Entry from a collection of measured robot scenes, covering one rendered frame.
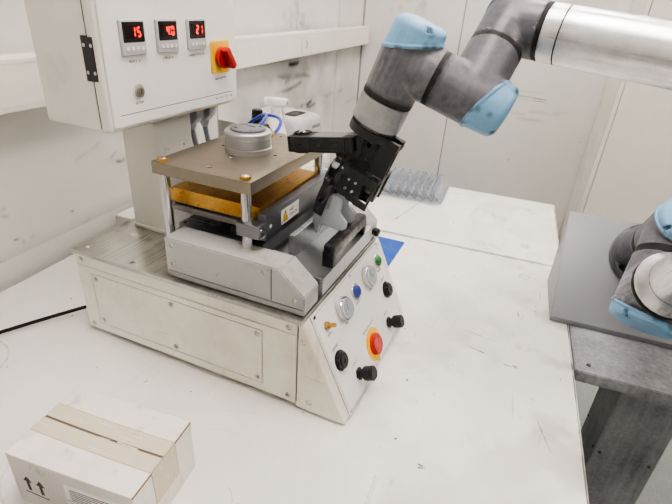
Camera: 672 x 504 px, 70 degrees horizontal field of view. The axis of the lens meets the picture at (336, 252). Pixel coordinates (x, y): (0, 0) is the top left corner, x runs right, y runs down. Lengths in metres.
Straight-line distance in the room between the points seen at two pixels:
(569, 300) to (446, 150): 2.18
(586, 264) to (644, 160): 1.67
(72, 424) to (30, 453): 0.05
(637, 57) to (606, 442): 1.00
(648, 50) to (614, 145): 2.09
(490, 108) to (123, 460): 0.63
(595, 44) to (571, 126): 2.47
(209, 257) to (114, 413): 0.25
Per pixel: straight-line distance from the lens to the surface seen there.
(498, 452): 0.83
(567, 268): 1.19
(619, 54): 0.72
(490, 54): 0.70
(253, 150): 0.81
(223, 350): 0.83
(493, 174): 3.24
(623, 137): 2.79
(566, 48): 0.73
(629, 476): 1.54
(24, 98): 1.17
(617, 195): 2.87
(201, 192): 0.80
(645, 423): 1.42
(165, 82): 0.87
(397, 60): 0.67
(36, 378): 0.98
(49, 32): 0.84
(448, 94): 0.67
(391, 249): 1.32
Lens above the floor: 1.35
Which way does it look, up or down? 28 degrees down
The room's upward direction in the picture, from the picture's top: 4 degrees clockwise
